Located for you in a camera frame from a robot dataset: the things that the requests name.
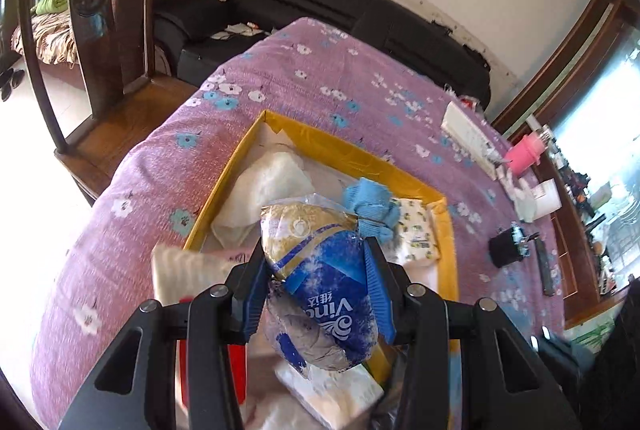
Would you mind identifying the patterned blanket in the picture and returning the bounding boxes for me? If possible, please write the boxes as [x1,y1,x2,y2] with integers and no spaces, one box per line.
[10,12,83,67]

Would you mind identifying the blue tissue pack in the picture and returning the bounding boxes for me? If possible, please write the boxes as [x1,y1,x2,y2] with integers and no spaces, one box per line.
[259,192,388,373]

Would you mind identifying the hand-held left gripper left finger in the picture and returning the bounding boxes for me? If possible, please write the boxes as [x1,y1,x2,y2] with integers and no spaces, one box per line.
[57,250,275,430]

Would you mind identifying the white fluffy cloth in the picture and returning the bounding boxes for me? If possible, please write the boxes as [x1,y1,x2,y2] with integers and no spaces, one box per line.
[210,150,316,243]

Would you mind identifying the blue cloth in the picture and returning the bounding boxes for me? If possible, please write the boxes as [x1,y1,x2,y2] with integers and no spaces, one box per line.
[342,177,401,242]

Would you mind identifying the purple floral tablecloth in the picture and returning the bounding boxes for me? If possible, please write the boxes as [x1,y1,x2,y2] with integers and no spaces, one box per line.
[30,16,571,430]

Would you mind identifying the clutter of small tools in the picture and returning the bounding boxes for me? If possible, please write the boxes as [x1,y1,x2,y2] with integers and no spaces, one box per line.
[550,145,638,296]

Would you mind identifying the black electric motor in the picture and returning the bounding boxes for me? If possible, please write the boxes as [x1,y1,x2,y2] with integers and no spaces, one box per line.
[489,225,538,268]

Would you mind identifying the dark wooden chair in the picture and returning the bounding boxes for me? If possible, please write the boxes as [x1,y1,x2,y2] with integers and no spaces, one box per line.
[17,0,201,207]

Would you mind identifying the white tissue pack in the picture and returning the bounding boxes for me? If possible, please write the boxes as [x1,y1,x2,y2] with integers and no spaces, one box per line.
[275,360,386,430]

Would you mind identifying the green cloth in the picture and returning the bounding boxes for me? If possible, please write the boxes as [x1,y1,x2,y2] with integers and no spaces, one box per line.
[30,0,71,17]

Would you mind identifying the black plastic packet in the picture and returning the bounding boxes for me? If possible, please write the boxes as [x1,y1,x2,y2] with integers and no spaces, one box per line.
[372,360,408,430]

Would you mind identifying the wooden window frame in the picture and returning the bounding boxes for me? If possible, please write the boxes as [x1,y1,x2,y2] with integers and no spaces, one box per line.
[492,0,631,146]

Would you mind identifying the yellow cardboard box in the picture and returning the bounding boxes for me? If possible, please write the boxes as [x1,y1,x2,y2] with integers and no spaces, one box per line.
[182,110,461,430]

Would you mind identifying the white paper booklet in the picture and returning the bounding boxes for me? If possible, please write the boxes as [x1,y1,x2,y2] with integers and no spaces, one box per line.
[441,101,501,181]

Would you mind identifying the white bag with red label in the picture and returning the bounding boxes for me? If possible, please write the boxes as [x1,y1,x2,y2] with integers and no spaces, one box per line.
[151,244,251,411]

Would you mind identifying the pink bottle with knitted sleeve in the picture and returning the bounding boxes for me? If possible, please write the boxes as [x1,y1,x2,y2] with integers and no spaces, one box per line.
[505,130,551,173]

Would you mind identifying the white paper card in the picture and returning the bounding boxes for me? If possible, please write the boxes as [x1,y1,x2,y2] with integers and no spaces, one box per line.
[515,179,560,223]

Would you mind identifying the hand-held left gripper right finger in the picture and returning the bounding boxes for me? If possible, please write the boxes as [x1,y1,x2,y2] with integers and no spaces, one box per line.
[362,236,583,430]

